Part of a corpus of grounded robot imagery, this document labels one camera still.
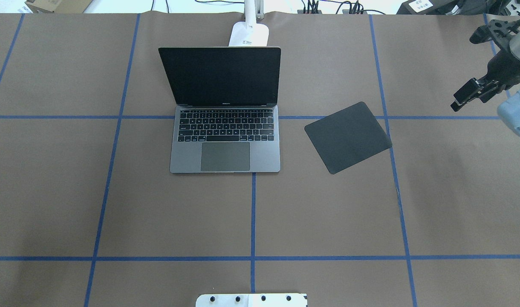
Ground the grey laptop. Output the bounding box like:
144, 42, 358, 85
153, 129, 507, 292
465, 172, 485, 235
158, 46, 281, 174

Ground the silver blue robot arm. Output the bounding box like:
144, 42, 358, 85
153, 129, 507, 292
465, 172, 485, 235
451, 19, 520, 137

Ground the cardboard box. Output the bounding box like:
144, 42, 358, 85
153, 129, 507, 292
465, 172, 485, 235
24, 0, 93, 14

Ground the black mouse pad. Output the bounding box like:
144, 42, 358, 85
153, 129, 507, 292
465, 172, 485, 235
304, 101, 393, 174

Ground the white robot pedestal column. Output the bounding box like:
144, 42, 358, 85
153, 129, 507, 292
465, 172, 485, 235
195, 293, 308, 307

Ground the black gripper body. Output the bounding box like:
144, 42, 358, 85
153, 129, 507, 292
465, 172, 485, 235
480, 50, 520, 103

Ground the white desk lamp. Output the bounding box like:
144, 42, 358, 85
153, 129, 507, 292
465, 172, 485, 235
228, 0, 269, 47

